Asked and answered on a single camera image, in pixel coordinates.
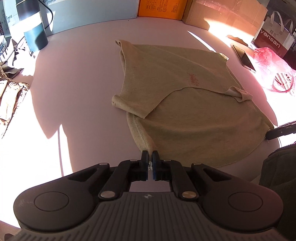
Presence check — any beige knit tank top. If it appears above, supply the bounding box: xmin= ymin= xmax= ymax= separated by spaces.
xmin=112 ymin=40 xmax=274 ymax=168

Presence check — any seated person in jeans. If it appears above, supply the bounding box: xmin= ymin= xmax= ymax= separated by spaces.
xmin=259 ymin=144 xmax=295 ymax=240

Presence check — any red plastic bag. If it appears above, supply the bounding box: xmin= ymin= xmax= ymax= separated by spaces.
xmin=253 ymin=47 xmax=295 ymax=95

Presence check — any black smartphone on table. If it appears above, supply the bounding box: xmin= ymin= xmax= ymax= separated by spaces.
xmin=232 ymin=45 xmax=256 ymax=73

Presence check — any white yansan shopping bag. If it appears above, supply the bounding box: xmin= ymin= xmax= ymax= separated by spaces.
xmin=254 ymin=11 xmax=294 ymax=57

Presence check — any brown corrugated cardboard box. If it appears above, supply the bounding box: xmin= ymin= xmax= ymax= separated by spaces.
xmin=182 ymin=1 xmax=267 ymax=37

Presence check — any orange cardboard box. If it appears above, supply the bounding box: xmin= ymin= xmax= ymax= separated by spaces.
xmin=138 ymin=0 xmax=187 ymax=20

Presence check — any light blue Cabau carton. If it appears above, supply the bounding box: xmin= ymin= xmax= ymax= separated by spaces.
xmin=1 ymin=0 xmax=139 ymax=41

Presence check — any dark teal thermos bottle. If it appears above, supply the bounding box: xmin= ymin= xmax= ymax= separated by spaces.
xmin=16 ymin=0 xmax=48 ymax=52

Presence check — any black power cable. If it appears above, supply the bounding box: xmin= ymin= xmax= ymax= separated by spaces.
xmin=38 ymin=0 xmax=54 ymax=31

